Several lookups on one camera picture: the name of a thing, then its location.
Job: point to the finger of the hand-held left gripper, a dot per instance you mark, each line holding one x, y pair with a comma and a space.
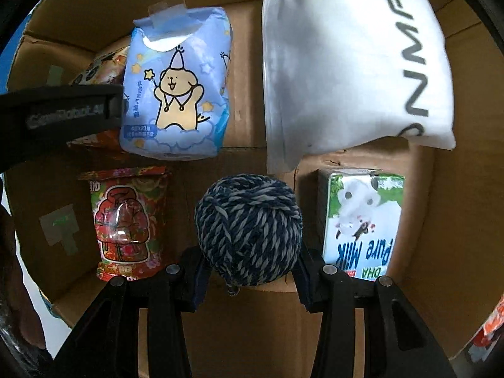
116, 104

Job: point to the cardboard box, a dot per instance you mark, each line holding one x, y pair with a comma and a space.
240, 319

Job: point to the orange cartoon snack packet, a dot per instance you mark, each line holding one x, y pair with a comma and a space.
106, 65

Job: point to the blue cartoon tissue pack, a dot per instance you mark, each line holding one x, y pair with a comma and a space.
177, 86

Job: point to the red snack packet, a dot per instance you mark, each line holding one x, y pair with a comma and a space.
126, 220

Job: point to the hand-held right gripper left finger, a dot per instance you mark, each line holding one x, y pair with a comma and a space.
195, 279

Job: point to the green white milk carton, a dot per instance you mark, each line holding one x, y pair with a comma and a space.
362, 220

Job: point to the person's left forearm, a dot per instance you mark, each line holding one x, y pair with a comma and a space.
23, 303

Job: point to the blue white yarn ball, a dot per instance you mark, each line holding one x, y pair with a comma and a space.
248, 228

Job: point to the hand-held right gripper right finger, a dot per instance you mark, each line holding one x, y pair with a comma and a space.
309, 283

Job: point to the white soft pouch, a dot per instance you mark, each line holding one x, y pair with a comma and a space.
334, 67

